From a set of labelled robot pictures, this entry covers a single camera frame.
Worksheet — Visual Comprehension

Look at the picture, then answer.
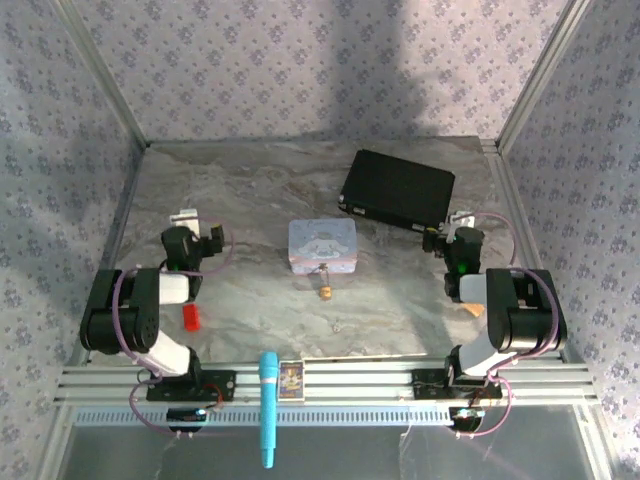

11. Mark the slotted grey cable duct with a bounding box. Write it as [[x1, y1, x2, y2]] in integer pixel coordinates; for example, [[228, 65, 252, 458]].
[[72, 405, 457, 428]]

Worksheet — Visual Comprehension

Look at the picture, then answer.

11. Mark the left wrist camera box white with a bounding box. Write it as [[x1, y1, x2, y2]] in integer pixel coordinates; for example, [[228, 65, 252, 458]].
[[169, 208, 200, 234]]

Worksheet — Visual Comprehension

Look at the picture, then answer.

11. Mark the lavender cartoon tin box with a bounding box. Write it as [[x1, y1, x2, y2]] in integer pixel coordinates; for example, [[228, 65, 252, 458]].
[[287, 218, 359, 276]]

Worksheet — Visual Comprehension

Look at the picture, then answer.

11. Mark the aluminium frame post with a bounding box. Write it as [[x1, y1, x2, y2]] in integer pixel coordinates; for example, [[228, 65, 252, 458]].
[[52, 0, 152, 147], [497, 0, 599, 149]]

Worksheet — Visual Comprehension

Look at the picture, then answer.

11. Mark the small picture card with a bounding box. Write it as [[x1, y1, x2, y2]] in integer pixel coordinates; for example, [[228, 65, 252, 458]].
[[278, 360, 306, 402]]

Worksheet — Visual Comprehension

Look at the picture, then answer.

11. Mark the small red block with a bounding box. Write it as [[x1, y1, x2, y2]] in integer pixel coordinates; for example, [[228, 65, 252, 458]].
[[181, 302, 202, 333]]

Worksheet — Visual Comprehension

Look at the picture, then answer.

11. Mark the aluminium side rail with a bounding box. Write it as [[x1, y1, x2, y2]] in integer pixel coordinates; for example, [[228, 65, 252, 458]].
[[69, 143, 151, 366], [480, 138, 569, 362]]

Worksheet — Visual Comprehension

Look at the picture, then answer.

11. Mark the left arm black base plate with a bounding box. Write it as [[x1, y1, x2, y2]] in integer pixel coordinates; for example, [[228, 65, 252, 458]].
[[145, 369, 238, 403]]

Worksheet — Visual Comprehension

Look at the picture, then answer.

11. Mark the blue toy microphone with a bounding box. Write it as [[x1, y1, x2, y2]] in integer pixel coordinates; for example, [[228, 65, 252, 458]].
[[257, 351, 280, 470]]

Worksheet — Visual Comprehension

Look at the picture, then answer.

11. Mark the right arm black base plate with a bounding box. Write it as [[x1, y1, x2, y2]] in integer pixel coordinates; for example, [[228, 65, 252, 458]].
[[411, 368, 503, 401]]

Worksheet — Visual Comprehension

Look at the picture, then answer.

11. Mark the small black controller board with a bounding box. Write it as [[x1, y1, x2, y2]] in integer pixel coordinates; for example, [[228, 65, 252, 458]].
[[166, 407, 209, 424], [448, 406, 486, 431]]

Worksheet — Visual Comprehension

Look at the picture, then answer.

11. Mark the black rectangular case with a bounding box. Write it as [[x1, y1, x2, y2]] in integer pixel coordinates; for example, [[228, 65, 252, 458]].
[[338, 148, 457, 234]]

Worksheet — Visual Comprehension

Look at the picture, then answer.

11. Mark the aluminium rail beam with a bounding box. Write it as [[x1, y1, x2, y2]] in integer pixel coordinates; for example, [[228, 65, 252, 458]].
[[53, 360, 599, 405]]

